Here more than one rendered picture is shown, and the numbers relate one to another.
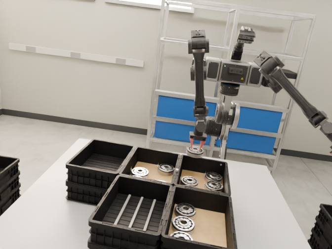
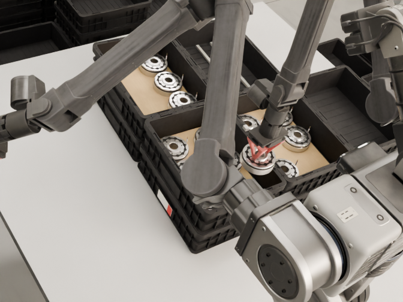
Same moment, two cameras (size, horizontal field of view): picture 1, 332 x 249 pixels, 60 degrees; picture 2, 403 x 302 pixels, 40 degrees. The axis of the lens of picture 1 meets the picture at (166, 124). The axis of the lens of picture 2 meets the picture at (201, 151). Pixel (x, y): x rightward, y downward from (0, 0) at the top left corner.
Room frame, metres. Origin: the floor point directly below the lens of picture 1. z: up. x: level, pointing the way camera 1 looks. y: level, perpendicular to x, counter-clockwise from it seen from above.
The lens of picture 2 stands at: (2.23, -1.18, 2.16)
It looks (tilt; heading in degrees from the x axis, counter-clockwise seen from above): 47 degrees down; 130
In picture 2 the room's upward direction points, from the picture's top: 17 degrees clockwise
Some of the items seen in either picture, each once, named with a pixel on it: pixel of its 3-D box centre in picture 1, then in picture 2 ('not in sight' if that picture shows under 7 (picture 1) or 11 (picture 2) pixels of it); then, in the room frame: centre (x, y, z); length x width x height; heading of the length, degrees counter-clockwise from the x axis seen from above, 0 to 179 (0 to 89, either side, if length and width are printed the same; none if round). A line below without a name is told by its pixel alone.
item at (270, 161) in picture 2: (195, 149); (259, 155); (1.62, -0.20, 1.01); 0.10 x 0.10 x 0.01
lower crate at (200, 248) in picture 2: not in sight; (203, 184); (1.50, -0.25, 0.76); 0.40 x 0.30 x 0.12; 174
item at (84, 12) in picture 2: not in sight; (100, 29); (0.20, 0.16, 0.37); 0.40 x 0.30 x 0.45; 88
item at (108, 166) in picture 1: (103, 163); (345, 118); (1.57, 0.35, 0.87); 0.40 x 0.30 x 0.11; 174
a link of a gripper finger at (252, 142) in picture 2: (198, 142); (261, 145); (1.62, -0.21, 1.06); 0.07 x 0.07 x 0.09; 1
